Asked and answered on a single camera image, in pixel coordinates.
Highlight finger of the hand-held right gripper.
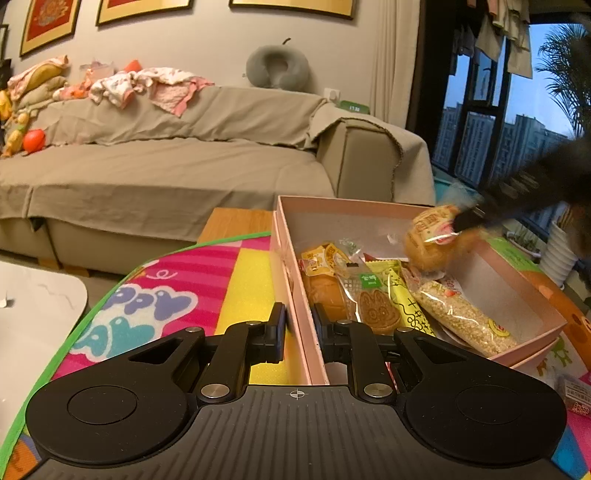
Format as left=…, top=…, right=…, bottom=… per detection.
left=455, top=187, right=527, bottom=232

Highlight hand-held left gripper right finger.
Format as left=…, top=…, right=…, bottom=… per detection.
left=311, top=302, right=467, bottom=407

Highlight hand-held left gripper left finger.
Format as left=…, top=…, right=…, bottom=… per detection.
left=128, top=302, right=290, bottom=407

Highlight rabbit biscuit packet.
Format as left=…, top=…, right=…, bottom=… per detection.
left=338, top=262, right=402, bottom=336

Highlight bread bun packet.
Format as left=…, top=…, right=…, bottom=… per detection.
left=404, top=205, right=485, bottom=274
left=299, top=244, right=357, bottom=324

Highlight pink cardboard box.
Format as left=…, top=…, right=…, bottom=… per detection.
left=272, top=195, right=568, bottom=386

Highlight yellow snack packet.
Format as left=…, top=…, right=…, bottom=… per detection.
left=367, top=259, right=437, bottom=339

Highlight rice crisp packet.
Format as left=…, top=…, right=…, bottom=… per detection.
left=411, top=278, right=520, bottom=357

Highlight teal plastic basin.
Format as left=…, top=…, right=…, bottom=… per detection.
left=434, top=178, right=477, bottom=206

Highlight small potted plant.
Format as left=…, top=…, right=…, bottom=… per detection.
left=507, top=225, right=542, bottom=260

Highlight black framed window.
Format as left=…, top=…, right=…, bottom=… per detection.
left=431, top=18, right=591, bottom=241

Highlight white ribbed plant pot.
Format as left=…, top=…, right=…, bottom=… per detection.
left=539, top=220, right=579, bottom=288

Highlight colourful play mat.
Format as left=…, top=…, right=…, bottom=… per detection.
left=0, top=231, right=591, bottom=480

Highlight palm plant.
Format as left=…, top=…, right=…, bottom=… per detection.
left=536, top=23, right=591, bottom=141

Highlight beige sofa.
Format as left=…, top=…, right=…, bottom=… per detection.
left=0, top=85, right=435, bottom=278

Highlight hanging clothes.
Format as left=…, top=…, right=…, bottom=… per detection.
left=475, top=0, right=533, bottom=78

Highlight cream curtain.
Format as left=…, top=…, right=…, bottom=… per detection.
left=369, top=0, right=421, bottom=132

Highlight tan sofa cover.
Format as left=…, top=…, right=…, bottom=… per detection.
left=0, top=86, right=435, bottom=220

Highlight snack packets on mat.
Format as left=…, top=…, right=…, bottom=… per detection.
left=556, top=374, right=591, bottom=415

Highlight white marble table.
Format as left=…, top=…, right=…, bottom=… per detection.
left=0, top=261, right=88, bottom=366

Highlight grey neck pillow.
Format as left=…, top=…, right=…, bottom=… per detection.
left=246, top=39, right=311, bottom=92

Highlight pile of pink white clothes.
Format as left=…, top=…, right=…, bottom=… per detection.
left=90, top=67, right=214, bottom=117

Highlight orange ball toy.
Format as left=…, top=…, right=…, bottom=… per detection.
left=23, top=129, right=47, bottom=154

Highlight yellow plush toy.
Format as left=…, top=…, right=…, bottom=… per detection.
left=0, top=108, right=31, bottom=158

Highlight red gold framed picture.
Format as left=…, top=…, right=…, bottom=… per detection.
left=19, top=0, right=82, bottom=57
left=95, top=0, right=192, bottom=27

